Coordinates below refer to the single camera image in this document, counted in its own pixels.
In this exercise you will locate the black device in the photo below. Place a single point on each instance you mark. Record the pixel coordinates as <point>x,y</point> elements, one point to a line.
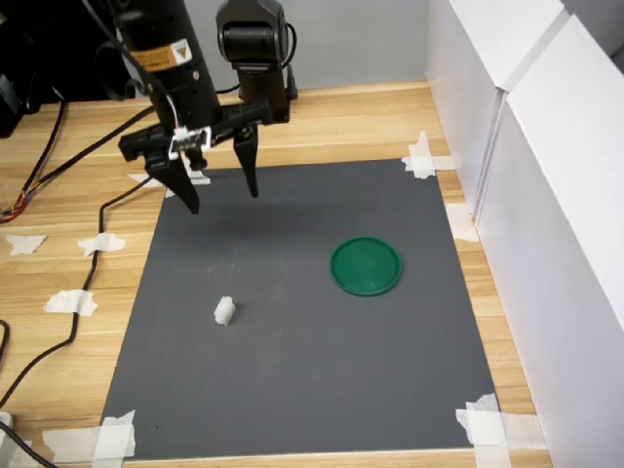
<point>9,107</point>

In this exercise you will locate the small white camera box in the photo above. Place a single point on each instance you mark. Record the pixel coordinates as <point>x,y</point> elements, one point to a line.
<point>190,141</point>

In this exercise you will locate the small white plastic terminal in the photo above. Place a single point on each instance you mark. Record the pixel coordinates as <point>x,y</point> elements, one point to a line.
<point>224,312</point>

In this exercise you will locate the round green lid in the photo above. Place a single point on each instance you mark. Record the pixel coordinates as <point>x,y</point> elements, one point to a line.
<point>365,265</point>

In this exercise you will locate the white tape piece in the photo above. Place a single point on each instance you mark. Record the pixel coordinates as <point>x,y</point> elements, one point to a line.
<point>419,163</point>
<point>487,429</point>
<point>24,244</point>
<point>114,439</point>
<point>460,222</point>
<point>109,243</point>
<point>61,302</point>

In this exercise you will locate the white partition panel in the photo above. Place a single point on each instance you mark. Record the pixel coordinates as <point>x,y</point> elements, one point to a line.
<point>458,97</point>
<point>560,244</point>

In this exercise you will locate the dark grey mat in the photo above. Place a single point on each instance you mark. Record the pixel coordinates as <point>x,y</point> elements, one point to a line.
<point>292,365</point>

